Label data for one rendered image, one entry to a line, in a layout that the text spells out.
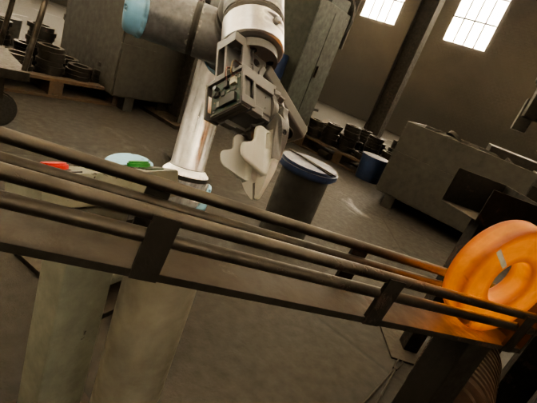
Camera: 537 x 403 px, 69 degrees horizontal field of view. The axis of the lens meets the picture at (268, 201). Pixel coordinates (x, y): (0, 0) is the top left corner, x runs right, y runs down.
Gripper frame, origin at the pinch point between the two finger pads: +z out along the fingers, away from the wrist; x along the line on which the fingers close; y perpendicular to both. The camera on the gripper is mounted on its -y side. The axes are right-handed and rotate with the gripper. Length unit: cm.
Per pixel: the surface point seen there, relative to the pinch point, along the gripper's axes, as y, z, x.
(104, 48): -73, -195, -238
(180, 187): 15.2, 4.8, 4.2
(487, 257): -16.4, 8.4, 21.7
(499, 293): -26.4, 11.8, 20.5
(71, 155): 23.9, 3.9, 1.2
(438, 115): -927, -523, -227
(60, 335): 3.3, 18.4, -44.5
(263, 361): -64, 26, -56
